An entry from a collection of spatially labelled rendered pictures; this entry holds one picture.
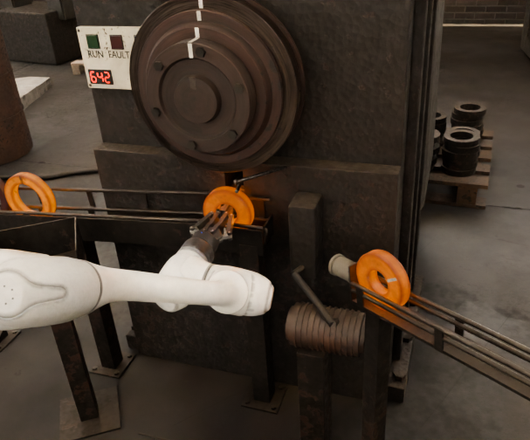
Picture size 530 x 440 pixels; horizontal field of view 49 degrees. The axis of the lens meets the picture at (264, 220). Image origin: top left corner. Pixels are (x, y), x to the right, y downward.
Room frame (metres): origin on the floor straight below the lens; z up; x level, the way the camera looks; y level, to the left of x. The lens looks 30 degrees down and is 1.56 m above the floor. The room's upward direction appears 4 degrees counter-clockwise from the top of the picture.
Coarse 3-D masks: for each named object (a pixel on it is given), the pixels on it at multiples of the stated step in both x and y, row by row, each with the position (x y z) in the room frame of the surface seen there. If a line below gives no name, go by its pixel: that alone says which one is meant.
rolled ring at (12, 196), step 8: (16, 176) 1.75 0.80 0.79; (24, 176) 1.74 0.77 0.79; (32, 176) 1.75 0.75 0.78; (8, 184) 1.77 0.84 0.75; (16, 184) 1.75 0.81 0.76; (24, 184) 1.74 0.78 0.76; (32, 184) 1.73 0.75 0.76; (40, 184) 1.73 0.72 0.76; (8, 192) 1.77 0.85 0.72; (16, 192) 1.78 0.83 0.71; (40, 192) 1.72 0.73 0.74; (48, 192) 1.73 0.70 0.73; (8, 200) 1.77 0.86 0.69; (16, 200) 1.78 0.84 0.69; (48, 200) 1.71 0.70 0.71; (16, 208) 1.77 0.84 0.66; (24, 208) 1.78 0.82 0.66; (48, 208) 1.72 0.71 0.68
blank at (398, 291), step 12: (372, 252) 1.17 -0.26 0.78; (384, 252) 1.16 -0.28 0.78; (360, 264) 1.20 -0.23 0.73; (372, 264) 1.16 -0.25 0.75; (384, 264) 1.13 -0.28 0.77; (396, 264) 1.13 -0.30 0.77; (360, 276) 1.20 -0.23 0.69; (372, 276) 1.18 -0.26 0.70; (384, 276) 1.13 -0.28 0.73; (396, 276) 1.10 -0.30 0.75; (372, 288) 1.16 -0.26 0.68; (384, 288) 1.16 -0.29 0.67; (396, 288) 1.10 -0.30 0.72; (408, 288) 1.10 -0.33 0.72; (396, 300) 1.09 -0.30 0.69
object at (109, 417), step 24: (0, 240) 1.51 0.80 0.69; (24, 240) 1.53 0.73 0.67; (48, 240) 1.54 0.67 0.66; (72, 240) 1.56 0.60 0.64; (72, 336) 1.42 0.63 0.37; (72, 360) 1.42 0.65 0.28; (72, 384) 1.41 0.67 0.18; (72, 408) 1.47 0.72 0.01; (96, 408) 1.43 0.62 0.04; (72, 432) 1.36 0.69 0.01; (96, 432) 1.36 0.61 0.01
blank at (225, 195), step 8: (216, 192) 1.50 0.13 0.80; (224, 192) 1.49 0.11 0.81; (232, 192) 1.49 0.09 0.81; (240, 192) 1.50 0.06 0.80; (208, 200) 1.51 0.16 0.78; (216, 200) 1.50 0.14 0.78; (224, 200) 1.49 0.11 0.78; (232, 200) 1.48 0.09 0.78; (240, 200) 1.47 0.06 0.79; (248, 200) 1.49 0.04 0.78; (208, 208) 1.51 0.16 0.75; (216, 208) 1.50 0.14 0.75; (240, 208) 1.47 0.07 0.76; (248, 208) 1.47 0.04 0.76; (240, 216) 1.47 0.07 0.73; (248, 216) 1.47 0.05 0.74
